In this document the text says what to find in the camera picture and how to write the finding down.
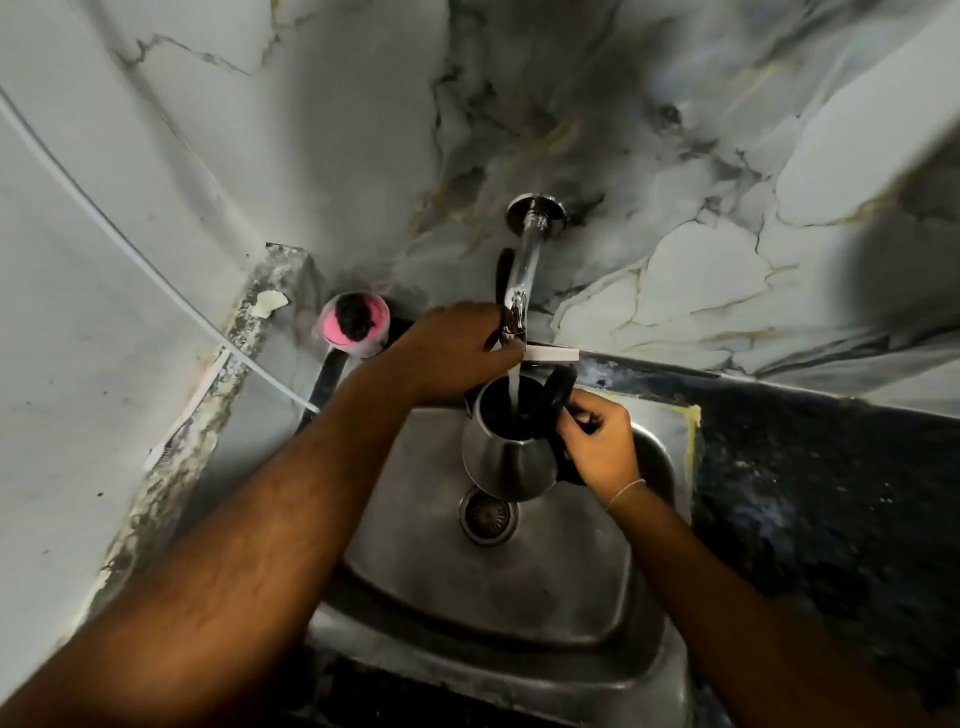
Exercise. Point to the person's left hand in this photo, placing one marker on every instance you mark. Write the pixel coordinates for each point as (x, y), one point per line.
(439, 356)

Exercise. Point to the person's right hand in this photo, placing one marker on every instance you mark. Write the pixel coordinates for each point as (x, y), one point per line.
(604, 450)

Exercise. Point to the person's right fingers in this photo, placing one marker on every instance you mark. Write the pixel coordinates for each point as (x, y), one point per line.
(576, 427)

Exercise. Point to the person's left thumb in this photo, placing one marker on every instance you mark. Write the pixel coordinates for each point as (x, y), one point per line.
(504, 357)

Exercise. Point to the stainless steel kettle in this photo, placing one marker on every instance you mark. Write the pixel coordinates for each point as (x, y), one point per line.
(501, 459)

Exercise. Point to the chrome wall tap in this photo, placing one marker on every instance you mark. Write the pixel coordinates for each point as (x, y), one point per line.
(529, 251)

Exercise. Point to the person's left forearm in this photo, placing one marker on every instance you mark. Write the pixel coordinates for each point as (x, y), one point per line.
(225, 585)

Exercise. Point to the person's right forearm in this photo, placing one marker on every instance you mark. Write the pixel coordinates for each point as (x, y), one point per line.
(720, 615)

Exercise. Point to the white tap lever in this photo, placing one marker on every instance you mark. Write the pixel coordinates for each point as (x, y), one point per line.
(553, 353)

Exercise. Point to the metal sink drain strainer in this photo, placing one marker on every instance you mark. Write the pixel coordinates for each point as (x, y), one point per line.
(488, 516)

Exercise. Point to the black scrubber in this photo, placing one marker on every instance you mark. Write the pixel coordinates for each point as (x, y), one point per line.
(355, 316)

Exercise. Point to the pink plastic cup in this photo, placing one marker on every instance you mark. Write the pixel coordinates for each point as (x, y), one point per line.
(334, 336)

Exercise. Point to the stainless steel sink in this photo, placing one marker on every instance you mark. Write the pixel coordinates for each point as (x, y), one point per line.
(487, 600)

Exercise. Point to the white toothbrush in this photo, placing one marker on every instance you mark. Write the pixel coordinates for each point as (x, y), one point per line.
(187, 409)

